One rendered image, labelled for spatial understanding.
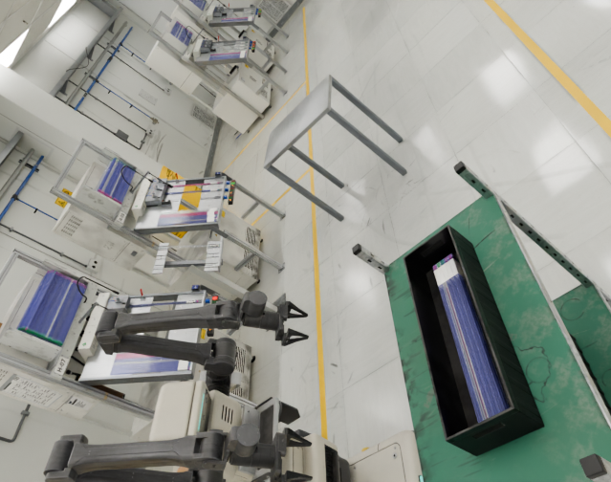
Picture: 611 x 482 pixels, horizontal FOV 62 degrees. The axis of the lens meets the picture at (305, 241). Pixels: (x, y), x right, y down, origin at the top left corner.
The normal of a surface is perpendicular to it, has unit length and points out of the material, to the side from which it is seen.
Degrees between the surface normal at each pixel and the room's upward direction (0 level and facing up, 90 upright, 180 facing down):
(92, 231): 90
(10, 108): 90
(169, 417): 43
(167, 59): 90
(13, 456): 90
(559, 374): 0
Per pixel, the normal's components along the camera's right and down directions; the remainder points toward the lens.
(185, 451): -0.11, -0.75
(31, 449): 0.66, -0.58
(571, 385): -0.75, -0.49
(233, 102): 0.02, 0.66
